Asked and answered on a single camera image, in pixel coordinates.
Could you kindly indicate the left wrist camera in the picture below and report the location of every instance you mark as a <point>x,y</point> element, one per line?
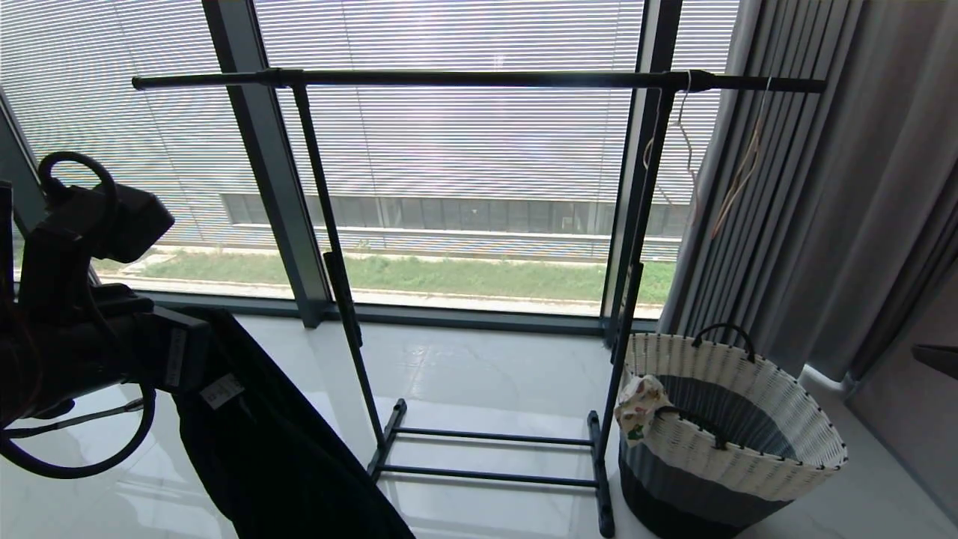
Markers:
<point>161,344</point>

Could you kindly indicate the black garment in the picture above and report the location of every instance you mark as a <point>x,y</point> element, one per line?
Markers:
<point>284,464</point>

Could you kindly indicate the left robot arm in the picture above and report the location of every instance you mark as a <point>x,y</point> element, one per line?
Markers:
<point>60,352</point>

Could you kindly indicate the grey curtain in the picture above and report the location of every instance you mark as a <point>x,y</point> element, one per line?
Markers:
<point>823,224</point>

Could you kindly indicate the black clothes rack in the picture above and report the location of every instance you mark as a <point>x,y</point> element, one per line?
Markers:
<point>486,78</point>

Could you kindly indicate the pink clothes hanger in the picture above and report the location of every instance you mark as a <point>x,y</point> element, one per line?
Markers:
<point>741,176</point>
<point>694,183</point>

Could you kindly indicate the cream printed garment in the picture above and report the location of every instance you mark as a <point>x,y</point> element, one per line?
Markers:
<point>640,408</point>

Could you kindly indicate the white laundry basket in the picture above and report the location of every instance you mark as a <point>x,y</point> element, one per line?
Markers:
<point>733,464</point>

